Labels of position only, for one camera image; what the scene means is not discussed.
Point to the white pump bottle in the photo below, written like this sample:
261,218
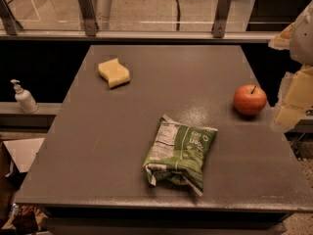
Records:
24,98

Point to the left metal railing post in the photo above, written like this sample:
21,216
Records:
10,23

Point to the white cardboard box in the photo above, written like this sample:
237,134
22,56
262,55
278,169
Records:
23,152

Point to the middle metal railing post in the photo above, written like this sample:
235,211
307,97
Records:
88,16

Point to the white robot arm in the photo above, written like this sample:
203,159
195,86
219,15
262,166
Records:
295,96

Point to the right metal railing post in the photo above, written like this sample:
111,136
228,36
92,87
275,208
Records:
221,16

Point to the red apple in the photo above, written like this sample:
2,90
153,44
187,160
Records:
249,100

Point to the metal railing post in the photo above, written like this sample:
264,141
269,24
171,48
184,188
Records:
88,16
221,16
10,23

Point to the green jalapeno chip bag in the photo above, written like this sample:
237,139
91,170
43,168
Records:
178,154

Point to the metal railing base beam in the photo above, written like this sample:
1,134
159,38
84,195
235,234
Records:
150,36

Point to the yellow sponge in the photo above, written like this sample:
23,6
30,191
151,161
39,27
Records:
114,72

